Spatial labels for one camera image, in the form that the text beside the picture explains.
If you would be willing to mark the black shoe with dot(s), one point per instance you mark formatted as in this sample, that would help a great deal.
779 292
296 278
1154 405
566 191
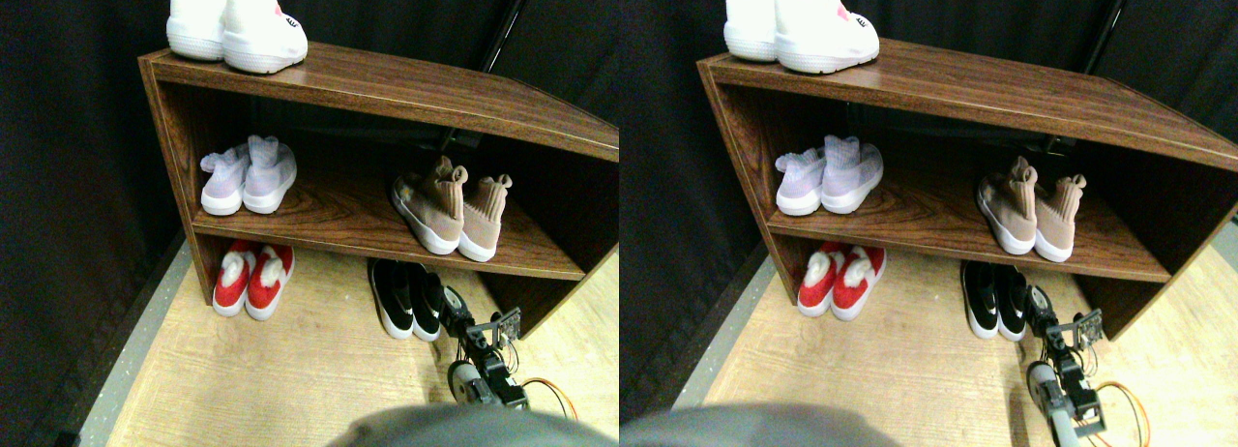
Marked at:
426 307
1012 307
981 302
390 302

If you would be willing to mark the beige shoe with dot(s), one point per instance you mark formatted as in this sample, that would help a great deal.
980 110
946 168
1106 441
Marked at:
1011 213
1057 223
484 223
430 213

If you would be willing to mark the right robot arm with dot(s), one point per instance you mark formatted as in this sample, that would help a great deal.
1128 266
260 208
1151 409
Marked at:
484 374
1064 394

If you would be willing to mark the brown shoe rack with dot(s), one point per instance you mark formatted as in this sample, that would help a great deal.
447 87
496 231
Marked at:
406 89
977 89

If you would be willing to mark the lilac shoe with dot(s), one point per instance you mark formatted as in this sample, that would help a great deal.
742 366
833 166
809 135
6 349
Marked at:
851 181
269 181
222 188
799 190

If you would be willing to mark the curtain stand pole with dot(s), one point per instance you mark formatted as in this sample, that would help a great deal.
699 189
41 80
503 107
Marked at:
1107 26
505 26

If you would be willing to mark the white shoe with red mark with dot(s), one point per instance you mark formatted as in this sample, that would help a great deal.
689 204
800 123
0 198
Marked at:
263 36
827 36

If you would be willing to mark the black bracket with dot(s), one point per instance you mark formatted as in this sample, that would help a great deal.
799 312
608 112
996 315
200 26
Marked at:
1085 329
503 326

